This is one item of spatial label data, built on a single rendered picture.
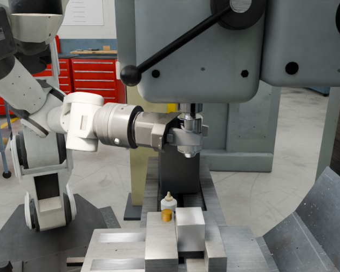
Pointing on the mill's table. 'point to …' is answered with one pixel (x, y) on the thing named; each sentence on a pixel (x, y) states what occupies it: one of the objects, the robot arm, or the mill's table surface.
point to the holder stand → (178, 172)
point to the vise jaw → (161, 244)
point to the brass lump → (167, 215)
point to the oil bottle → (169, 203)
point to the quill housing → (196, 55)
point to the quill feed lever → (133, 76)
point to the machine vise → (198, 260)
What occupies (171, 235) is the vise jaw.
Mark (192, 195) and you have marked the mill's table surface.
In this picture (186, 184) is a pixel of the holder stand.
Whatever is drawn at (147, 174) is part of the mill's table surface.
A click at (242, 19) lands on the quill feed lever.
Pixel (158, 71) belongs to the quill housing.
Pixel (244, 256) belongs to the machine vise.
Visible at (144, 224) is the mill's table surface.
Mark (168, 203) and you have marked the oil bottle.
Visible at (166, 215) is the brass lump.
